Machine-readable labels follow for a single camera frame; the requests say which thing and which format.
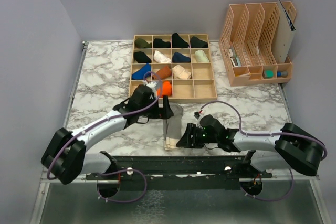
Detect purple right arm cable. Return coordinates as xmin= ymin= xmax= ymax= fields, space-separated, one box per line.
xmin=195 ymin=101 xmax=328 ymax=202

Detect black rolled cloth left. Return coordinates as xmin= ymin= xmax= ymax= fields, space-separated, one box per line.
xmin=133 ymin=51 xmax=152 ymax=63

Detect white rolled cloth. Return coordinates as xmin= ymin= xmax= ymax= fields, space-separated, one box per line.
xmin=153 ymin=50 xmax=171 ymax=63

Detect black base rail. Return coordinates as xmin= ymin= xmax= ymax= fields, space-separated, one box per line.
xmin=82 ymin=154 xmax=260 ymax=191

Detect brown rolled cloth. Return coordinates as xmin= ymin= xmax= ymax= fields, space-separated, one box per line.
xmin=153 ymin=66 xmax=172 ymax=80

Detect orange rolled cloth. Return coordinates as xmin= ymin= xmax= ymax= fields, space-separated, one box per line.
xmin=162 ymin=81 xmax=173 ymax=97

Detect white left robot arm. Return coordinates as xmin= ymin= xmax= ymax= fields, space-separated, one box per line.
xmin=41 ymin=81 xmax=174 ymax=185

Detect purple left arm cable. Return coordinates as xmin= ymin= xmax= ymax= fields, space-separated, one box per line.
xmin=46 ymin=71 xmax=163 ymax=204

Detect black rolled cloth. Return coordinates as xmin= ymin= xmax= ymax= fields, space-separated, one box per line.
xmin=171 ymin=33 xmax=189 ymax=48
xmin=153 ymin=38 xmax=171 ymax=48
xmin=133 ymin=51 xmax=152 ymax=63

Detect navy rolled cloth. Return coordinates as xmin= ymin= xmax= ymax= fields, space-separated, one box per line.
xmin=172 ymin=52 xmax=191 ymax=63

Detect wooden compartment tray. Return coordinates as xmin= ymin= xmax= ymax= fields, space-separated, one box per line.
xmin=129 ymin=34 xmax=217 ymax=103

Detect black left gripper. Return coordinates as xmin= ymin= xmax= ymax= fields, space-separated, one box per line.
xmin=139 ymin=95 xmax=174 ymax=120

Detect dark green rolled cloth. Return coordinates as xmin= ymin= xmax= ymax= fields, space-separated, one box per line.
xmin=190 ymin=36 xmax=208 ymax=48

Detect blue grey cylinder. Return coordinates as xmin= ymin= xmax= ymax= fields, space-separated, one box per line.
xmin=277 ymin=71 xmax=288 ymax=78

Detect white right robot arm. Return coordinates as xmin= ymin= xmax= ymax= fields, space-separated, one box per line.
xmin=176 ymin=115 xmax=325 ymax=177

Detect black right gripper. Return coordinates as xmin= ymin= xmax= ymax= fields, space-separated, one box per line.
xmin=176 ymin=123 xmax=219 ymax=148

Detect grey underwear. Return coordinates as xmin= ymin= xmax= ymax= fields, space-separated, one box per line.
xmin=163 ymin=103 xmax=183 ymax=150

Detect olive green rolled cloth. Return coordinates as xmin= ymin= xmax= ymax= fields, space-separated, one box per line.
xmin=134 ymin=38 xmax=152 ymax=49

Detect grey folder in rack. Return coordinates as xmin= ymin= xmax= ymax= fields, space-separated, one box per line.
xmin=271 ymin=0 xmax=297 ymax=63

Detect beige boxer underwear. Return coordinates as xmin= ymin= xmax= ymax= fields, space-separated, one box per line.
xmin=172 ymin=65 xmax=192 ymax=80

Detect cards in rack slot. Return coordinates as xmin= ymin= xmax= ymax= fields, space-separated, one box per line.
xmin=228 ymin=46 xmax=250 ymax=77

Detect pale green rolled cloth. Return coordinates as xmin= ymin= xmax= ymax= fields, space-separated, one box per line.
xmin=194 ymin=50 xmax=210 ymax=63

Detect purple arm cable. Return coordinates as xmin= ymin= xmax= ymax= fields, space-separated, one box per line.
xmin=46 ymin=71 xmax=163 ymax=204
xmin=195 ymin=101 xmax=328 ymax=202

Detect blue rolled cloth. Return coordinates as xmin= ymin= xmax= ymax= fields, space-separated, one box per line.
xmin=131 ymin=63 xmax=151 ymax=80

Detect pink file organizer rack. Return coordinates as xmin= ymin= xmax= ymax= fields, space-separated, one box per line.
xmin=219 ymin=2 xmax=292 ymax=86

